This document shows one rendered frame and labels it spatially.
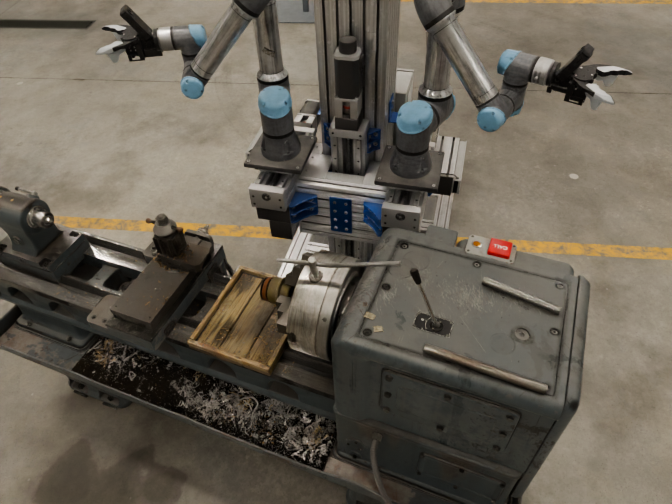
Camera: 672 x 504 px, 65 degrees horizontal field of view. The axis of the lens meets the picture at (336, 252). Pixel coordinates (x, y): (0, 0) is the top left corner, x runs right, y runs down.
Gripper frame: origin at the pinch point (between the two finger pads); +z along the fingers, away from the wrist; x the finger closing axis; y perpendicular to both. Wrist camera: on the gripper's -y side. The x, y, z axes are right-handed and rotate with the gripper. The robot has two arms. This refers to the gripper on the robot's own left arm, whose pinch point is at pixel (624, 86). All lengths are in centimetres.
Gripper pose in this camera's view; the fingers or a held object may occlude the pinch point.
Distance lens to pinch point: 169.3
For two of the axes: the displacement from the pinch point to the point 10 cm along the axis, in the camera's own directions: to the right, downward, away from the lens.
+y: 1.1, 6.0, 7.9
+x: -5.7, 6.9, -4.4
